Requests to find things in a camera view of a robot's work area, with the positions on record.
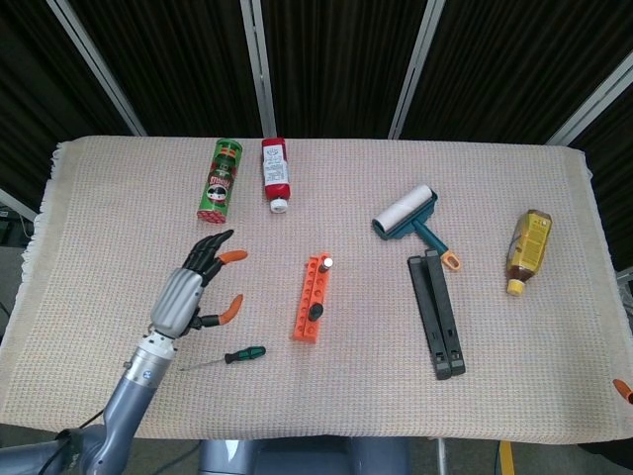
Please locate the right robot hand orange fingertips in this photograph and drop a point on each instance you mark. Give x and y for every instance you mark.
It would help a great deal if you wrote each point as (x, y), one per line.
(625, 391)

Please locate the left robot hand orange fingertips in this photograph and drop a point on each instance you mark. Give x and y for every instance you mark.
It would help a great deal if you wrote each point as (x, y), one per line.
(178, 302)

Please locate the small dark green screwdriver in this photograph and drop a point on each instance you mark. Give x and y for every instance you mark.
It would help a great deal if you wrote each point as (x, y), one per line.
(316, 312)

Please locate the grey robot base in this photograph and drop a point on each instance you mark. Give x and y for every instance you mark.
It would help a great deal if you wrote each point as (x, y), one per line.
(301, 457)

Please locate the orange screwdriver holder block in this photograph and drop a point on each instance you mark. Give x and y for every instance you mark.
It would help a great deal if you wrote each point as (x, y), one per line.
(306, 329)

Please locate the black folding stand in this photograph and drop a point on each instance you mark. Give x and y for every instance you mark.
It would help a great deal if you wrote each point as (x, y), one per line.
(437, 316)

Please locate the green Pringles can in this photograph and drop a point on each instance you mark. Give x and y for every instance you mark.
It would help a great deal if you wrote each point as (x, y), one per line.
(220, 183)

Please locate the red ketchup bottle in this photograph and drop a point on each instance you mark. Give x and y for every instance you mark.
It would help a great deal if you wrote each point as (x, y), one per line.
(276, 173)

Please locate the yellow label tea bottle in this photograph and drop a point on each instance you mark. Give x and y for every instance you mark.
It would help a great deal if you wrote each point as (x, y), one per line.
(529, 247)

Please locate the white table leg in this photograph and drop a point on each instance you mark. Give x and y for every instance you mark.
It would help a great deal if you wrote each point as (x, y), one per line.
(441, 457)

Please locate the beige woven tablecloth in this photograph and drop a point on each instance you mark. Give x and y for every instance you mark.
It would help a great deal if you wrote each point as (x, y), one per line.
(371, 396)

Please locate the teal lint roller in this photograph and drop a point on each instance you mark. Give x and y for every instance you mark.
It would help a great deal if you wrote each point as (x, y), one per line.
(403, 210)

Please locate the silver partition frame post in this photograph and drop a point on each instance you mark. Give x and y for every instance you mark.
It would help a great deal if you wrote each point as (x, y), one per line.
(17, 204)
(96, 64)
(415, 69)
(258, 64)
(593, 104)

